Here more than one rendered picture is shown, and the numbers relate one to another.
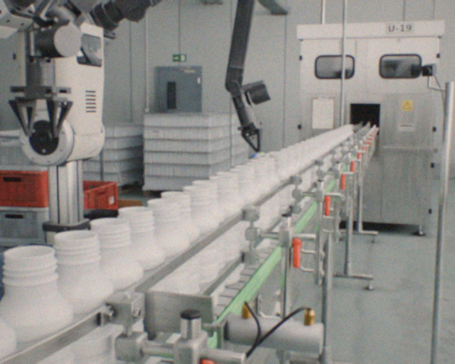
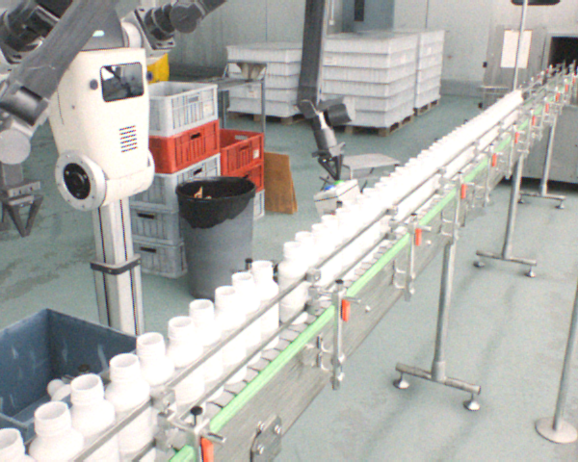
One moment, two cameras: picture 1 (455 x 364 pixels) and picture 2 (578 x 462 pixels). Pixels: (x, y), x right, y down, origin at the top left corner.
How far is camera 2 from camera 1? 0.56 m
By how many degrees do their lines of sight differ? 19
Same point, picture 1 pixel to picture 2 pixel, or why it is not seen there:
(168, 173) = not seen: hidden behind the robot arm
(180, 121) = (355, 46)
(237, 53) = (309, 69)
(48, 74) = (8, 172)
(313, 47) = not seen: outside the picture
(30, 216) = (158, 181)
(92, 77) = (129, 111)
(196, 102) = (386, 12)
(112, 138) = (282, 64)
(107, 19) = (158, 30)
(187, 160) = (361, 91)
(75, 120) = (107, 165)
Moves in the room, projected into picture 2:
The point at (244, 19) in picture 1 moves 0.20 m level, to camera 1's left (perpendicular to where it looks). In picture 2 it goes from (313, 30) to (238, 29)
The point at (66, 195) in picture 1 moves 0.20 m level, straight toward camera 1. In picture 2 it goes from (109, 236) to (89, 267)
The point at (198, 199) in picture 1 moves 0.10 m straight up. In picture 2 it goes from (45, 431) to (33, 355)
